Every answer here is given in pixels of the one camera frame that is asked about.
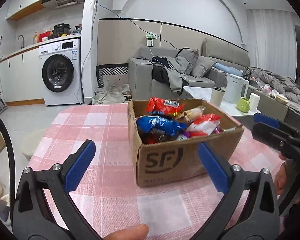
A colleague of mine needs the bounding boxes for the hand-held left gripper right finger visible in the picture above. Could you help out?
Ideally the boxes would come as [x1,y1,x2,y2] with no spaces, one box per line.
[198,141,280,240]

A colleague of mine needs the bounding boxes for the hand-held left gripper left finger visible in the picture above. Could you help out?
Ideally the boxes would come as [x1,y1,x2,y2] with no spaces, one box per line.
[11,139,102,240]

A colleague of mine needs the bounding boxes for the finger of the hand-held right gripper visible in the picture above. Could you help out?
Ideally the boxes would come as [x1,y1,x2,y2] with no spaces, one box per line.
[252,121,300,159]
[253,113,300,138]

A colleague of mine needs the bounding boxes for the brown cardboard box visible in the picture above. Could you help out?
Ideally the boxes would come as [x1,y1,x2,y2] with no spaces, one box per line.
[127,98,245,187]

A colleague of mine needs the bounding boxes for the white packet with red top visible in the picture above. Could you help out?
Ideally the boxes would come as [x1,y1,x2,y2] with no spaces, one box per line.
[187,114,222,135]

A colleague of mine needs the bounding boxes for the clear bread roll packet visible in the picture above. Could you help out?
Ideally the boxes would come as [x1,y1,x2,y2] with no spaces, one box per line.
[182,106,205,119]

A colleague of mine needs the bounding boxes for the dark brown snack packet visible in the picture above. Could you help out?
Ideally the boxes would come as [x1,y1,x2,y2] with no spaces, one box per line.
[142,129,175,144]

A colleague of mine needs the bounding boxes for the blue snack packet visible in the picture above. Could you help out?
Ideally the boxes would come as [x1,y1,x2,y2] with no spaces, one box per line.
[136,116,188,137]

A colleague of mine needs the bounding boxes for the red snack packet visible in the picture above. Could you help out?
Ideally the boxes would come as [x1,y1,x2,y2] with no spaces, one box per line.
[146,97,185,117]

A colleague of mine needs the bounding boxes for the person's right hand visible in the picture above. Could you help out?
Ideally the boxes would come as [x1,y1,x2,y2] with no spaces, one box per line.
[274,152,288,195]

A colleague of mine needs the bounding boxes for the person's left hand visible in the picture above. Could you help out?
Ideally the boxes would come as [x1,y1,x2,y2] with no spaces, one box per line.
[102,224,150,240]

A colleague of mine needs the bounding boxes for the white cup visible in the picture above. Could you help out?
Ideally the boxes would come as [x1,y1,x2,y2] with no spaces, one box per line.
[248,92,261,110]

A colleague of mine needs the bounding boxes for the green cup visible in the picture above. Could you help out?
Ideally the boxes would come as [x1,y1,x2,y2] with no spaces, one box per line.
[236,97,250,113]

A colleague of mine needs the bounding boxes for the grey down coat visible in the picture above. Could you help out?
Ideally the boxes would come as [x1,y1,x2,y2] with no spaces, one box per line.
[242,66,300,104]

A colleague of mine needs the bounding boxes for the pink checked tablecloth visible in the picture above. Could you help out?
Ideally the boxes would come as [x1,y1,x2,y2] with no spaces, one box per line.
[28,104,286,240]

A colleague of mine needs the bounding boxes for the white kettle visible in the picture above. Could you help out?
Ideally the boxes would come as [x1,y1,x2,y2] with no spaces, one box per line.
[225,73,248,105]

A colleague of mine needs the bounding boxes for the round white stool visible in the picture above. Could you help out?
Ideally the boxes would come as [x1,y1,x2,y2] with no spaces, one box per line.
[21,128,48,160]

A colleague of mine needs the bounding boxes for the beige mug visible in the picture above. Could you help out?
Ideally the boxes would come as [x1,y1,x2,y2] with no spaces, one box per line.
[210,87,225,107]

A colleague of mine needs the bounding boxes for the light blue pillow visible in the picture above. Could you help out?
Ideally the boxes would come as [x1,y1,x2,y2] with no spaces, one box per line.
[214,62,243,75]

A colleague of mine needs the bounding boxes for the white coffee table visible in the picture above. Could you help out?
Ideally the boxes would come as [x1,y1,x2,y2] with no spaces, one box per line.
[182,86,261,117]

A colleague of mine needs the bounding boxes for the light grey pillow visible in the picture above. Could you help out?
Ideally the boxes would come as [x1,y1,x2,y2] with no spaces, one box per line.
[190,55,218,78]

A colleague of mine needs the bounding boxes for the grey slipper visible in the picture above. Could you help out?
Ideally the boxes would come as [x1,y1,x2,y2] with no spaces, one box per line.
[0,194,12,224]

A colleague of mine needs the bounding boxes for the white washing machine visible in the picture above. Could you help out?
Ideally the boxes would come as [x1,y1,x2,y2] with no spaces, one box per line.
[38,38,83,106]

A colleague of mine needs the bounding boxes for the dark grey pillow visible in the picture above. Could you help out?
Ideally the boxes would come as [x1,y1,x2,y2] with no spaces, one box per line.
[176,48,199,75]

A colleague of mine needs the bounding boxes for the grey jacket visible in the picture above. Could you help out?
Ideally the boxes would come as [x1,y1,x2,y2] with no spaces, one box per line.
[166,56,190,94]

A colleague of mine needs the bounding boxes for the herringbone patterned basket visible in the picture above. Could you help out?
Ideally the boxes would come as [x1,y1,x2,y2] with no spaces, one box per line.
[95,64,129,87]

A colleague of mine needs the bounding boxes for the white base cabinet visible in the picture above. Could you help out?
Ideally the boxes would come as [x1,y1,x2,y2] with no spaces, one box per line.
[0,46,44,105]

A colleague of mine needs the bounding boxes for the grey sofa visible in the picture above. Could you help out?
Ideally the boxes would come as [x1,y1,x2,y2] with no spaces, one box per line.
[128,39,300,130]

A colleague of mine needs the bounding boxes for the black clothes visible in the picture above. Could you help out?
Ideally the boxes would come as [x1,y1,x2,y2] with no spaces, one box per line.
[151,56,174,83]

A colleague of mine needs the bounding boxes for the red box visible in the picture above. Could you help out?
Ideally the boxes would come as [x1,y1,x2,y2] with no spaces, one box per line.
[39,31,53,42]

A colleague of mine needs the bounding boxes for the black pressure cooker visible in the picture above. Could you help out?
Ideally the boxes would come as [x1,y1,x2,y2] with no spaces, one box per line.
[52,24,71,38]

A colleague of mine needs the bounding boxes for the green white power strip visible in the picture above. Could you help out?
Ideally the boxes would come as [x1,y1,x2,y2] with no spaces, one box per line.
[145,32,158,47]

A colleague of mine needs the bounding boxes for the black cable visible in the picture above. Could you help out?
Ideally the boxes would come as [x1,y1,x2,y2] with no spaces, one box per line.
[0,107,16,230]

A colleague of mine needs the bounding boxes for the white wall cabinet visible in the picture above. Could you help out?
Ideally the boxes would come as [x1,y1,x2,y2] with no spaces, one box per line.
[5,0,88,22]

